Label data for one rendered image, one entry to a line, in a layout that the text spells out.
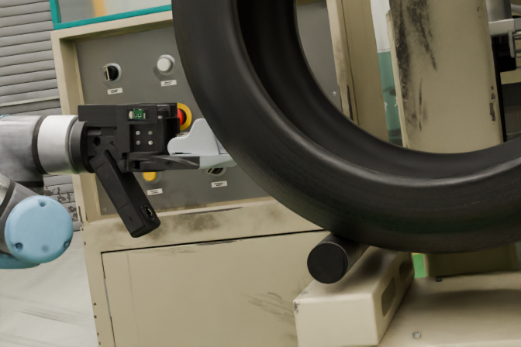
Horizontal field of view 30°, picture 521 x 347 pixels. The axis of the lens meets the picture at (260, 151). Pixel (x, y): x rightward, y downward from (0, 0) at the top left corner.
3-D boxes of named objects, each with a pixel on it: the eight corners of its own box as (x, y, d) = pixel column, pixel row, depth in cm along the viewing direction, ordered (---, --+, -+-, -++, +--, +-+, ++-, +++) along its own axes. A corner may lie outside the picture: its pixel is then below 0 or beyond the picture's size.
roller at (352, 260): (387, 196, 137) (395, 227, 137) (356, 203, 139) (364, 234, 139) (341, 239, 104) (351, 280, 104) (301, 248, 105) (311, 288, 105)
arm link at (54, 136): (39, 177, 120) (69, 170, 128) (72, 178, 119) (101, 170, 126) (36, 117, 119) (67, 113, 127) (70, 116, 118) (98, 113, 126)
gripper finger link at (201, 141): (237, 118, 113) (163, 118, 115) (239, 169, 113) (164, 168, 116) (245, 117, 116) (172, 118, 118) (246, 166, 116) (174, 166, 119)
